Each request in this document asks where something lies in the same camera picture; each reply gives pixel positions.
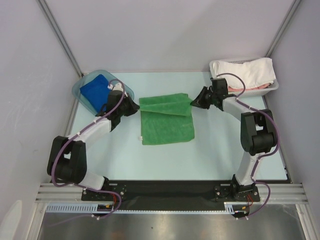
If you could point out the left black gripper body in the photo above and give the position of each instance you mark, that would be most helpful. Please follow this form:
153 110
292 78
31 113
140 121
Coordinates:
127 108

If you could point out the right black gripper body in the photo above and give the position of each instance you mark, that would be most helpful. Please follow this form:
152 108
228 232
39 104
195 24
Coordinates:
206 96

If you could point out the green microfiber towel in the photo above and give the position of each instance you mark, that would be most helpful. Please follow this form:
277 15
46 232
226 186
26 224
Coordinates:
166 119

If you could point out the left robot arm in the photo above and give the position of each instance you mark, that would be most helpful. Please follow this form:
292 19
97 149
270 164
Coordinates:
67 162

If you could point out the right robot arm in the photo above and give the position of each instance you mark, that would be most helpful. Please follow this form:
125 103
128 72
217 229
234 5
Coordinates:
258 138

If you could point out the pink towel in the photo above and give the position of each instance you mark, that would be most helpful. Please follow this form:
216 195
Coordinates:
264 86

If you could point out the blue folded towel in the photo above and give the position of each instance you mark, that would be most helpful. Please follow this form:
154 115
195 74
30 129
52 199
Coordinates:
96 92

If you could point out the translucent blue plastic tray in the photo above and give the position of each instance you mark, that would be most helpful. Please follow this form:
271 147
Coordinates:
89 77

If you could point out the white towel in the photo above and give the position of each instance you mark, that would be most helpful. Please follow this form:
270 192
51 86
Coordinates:
250 74

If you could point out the white plastic basket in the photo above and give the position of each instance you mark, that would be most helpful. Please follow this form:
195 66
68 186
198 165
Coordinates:
261 92

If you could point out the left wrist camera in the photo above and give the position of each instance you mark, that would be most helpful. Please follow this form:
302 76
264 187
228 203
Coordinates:
117 87

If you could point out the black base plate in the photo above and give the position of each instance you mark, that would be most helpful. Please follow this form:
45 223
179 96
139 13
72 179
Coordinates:
180 195

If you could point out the white slotted cable duct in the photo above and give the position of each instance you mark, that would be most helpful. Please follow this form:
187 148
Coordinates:
94 208

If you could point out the aluminium rail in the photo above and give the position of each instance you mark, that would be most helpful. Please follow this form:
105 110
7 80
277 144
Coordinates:
279 194

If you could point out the right aluminium frame post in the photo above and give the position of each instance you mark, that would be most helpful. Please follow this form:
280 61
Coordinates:
288 18

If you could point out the aluminium frame post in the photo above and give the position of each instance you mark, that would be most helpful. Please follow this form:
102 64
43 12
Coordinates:
288 18
49 16

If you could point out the left aluminium frame post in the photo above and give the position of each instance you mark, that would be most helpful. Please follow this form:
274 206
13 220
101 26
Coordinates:
49 16

